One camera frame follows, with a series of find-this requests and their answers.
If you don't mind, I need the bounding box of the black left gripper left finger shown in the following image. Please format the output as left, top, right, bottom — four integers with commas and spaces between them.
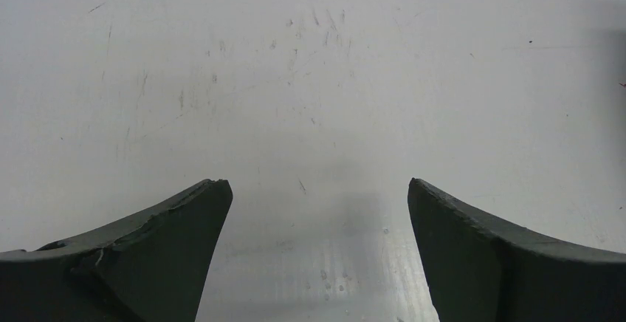
1, 179, 233, 321

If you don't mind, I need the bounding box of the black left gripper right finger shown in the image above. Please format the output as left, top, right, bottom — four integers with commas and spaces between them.
407, 179, 625, 321

